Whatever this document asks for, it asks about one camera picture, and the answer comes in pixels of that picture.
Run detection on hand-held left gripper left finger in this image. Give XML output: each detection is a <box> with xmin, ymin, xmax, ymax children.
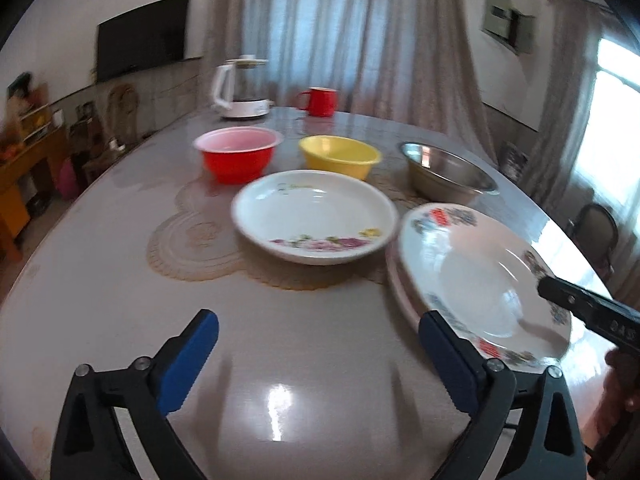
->
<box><xmin>50</xmin><ymin>309</ymin><xmax>220</xmax><ymax>480</ymax></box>

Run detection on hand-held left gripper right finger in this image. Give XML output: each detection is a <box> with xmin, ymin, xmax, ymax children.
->
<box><xmin>418</xmin><ymin>310</ymin><xmax>586</xmax><ymax>480</ymax></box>

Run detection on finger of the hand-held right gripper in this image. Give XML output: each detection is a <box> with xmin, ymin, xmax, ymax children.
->
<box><xmin>537</xmin><ymin>275</ymin><xmax>617</xmax><ymax>335</ymax></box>

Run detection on floral rim white plate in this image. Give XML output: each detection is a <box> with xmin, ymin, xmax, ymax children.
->
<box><xmin>398</xmin><ymin>203</ymin><xmax>572</xmax><ymax>373</ymax></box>

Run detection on stainless steel bowl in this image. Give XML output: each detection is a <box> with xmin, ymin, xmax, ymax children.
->
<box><xmin>398</xmin><ymin>141</ymin><xmax>501</xmax><ymax>207</ymax></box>

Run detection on yellow plastic bowl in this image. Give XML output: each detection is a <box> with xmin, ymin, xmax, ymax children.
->
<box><xmin>298</xmin><ymin>135</ymin><xmax>383</xmax><ymax>182</ymax></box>

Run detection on person's right hand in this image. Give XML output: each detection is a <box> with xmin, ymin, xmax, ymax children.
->
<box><xmin>597</xmin><ymin>349</ymin><xmax>632</xmax><ymax>436</ymax></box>

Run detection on dark round-back chair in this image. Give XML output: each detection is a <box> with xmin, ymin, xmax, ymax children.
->
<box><xmin>567</xmin><ymin>203</ymin><xmax>617</xmax><ymax>281</ymax></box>

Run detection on beige lace table mat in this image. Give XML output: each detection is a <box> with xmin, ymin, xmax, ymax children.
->
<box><xmin>146</xmin><ymin>160</ymin><xmax>431</xmax><ymax>291</ymax></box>

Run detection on dark grey bag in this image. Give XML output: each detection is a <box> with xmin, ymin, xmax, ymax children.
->
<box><xmin>500</xmin><ymin>141</ymin><xmax>529</xmax><ymax>182</ymax></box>

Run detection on white deep plate pink flowers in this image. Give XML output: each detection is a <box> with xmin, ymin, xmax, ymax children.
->
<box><xmin>231</xmin><ymin>170</ymin><xmax>399</xmax><ymax>266</ymax></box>

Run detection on beige door curtain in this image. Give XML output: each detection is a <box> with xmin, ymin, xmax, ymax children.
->
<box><xmin>525</xmin><ymin>0</ymin><xmax>621</xmax><ymax>221</ymax></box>

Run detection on red plastic bowl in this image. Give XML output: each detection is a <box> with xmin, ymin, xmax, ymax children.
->
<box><xmin>193</xmin><ymin>127</ymin><xmax>283</xmax><ymax>185</ymax></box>

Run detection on wooden desk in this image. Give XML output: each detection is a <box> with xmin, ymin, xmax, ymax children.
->
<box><xmin>0</xmin><ymin>125</ymin><xmax>68</xmax><ymax>261</ymax></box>

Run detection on wooden arched-back chair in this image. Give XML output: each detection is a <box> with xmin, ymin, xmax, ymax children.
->
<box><xmin>82</xmin><ymin>84</ymin><xmax>142</xmax><ymax>186</ymax></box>

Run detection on white electric kettle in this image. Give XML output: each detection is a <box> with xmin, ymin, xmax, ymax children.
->
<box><xmin>209</xmin><ymin>55</ymin><xmax>273</xmax><ymax>120</ymax></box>

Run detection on red enamel mug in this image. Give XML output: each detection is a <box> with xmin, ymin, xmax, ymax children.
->
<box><xmin>293</xmin><ymin>87</ymin><xmax>340</xmax><ymax>118</ymax></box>

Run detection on desktop shelf with ornaments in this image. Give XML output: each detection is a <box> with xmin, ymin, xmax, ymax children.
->
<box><xmin>5</xmin><ymin>72</ymin><xmax>56</xmax><ymax>146</ymax></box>

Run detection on beige window curtain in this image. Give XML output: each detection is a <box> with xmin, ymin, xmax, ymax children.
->
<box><xmin>202</xmin><ymin>0</ymin><xmax>501</xmax><ymax>161</ymax></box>

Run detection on grey wall electrical panel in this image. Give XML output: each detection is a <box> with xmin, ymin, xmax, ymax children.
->
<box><xmin>481</xmin><ymin>0</ymin><xmax>536</xmax><ymax>56</ymax></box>

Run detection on black wall television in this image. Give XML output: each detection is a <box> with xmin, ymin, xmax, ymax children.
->
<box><xmin>95</xmin><ymin>0</ymin><xmax>192</xmax><ymax>83</ymax></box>

